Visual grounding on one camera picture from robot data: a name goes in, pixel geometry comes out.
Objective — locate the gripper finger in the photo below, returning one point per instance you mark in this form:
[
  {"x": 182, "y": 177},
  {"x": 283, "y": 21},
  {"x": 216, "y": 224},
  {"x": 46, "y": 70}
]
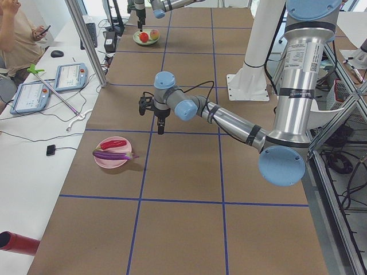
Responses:
[
  {"x": 140, "y": 26},
  {"x": 161, "y": 126}
]

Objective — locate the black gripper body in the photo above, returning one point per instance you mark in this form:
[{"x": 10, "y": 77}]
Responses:
[
  {"x": 139, "y": 15},
  {"x": 161, "y": 113}
]

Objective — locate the red tomato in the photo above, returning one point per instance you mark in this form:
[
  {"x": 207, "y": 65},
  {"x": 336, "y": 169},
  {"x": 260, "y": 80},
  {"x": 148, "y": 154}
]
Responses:
[{"x": 143, "y": 37}]

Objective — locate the peach fruit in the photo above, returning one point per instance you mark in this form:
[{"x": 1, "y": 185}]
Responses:
[{"x": 154, "y": 34}]

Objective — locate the red chili pepper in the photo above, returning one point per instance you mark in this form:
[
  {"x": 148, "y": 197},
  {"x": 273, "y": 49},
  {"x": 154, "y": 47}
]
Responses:
[{"x": 110, "y": 144}]

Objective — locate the purple eggplant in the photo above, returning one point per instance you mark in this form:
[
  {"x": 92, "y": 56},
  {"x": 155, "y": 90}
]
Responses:
[{"x": 106, "y": 155}]

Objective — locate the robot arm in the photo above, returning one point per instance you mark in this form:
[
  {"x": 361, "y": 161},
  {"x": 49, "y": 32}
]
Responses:
[
  {"x": 283, "y": 150},
  {"x": 160, "y": 8}
]

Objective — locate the light green plate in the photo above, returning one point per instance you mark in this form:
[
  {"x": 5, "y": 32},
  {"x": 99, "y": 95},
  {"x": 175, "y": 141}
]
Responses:
[{"x": 136, "y": 37}]

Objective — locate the black power box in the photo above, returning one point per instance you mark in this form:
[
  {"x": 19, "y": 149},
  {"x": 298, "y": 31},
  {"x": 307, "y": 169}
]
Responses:
[{"x": 110, "y": 42}]

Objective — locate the black keyboard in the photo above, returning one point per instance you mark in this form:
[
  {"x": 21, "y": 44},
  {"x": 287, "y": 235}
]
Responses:
[{"x": 91, "y": 28}]

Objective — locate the pink plate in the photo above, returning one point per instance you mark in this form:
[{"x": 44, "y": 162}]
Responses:
[{"x": 110, "y": 164}]

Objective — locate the black smartphone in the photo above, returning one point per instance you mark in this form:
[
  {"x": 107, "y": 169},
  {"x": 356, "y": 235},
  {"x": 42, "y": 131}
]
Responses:
[{"x": 43, "y": 31}]

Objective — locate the far teach pendant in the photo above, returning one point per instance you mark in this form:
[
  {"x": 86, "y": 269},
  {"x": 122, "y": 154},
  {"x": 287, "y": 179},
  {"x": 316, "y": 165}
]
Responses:
[{"x": 70, "y": 77}]

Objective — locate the teach pendant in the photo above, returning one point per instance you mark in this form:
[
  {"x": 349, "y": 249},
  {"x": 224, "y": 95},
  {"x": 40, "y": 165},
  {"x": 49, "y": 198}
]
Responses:
[
  {"x": 30, "y": 97},
  {"x": 70, "y": 77}
]

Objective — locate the black computer mouse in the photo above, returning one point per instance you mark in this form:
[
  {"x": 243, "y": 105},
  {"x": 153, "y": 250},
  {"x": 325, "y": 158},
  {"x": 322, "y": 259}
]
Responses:
[{"x": 56, "y": 54}]

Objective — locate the small black device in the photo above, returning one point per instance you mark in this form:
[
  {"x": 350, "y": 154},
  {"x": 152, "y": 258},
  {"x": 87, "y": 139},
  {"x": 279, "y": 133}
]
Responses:
[{"x": 50, "y": 150}]

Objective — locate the green-tipped grabber stick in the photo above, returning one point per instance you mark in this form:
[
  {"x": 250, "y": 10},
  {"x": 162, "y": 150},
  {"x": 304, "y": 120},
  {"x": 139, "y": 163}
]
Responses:
[{"x": 32, "y": 70}]

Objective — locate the seated person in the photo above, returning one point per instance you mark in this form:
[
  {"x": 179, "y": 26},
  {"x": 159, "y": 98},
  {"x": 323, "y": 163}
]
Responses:
[{"x": 19, "y": 44}]

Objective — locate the near teach pendant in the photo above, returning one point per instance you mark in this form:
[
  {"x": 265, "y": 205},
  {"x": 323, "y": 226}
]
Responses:
[{"x": 30, "y": 97}]

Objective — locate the white chair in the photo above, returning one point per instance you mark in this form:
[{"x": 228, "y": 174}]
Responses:
[{"x": 318, "y": 118}]

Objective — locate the white plastic basket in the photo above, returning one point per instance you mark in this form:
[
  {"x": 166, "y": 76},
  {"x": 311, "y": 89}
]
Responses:
[{"x": 337, "y": 95}]

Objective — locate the red cylinder bottle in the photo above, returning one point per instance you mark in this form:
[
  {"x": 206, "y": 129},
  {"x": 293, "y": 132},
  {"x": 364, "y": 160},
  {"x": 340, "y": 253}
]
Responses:
[{"x": 16, "y": 243}]

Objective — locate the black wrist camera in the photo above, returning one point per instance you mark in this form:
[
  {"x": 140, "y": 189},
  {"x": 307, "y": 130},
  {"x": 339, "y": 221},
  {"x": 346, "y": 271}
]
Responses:
[{"x": 146, "y": 103}]

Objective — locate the aluminium frame post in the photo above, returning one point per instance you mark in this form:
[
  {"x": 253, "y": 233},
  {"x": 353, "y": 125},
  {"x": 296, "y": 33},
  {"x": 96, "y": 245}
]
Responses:
[{"x": 83, "y": 33}]

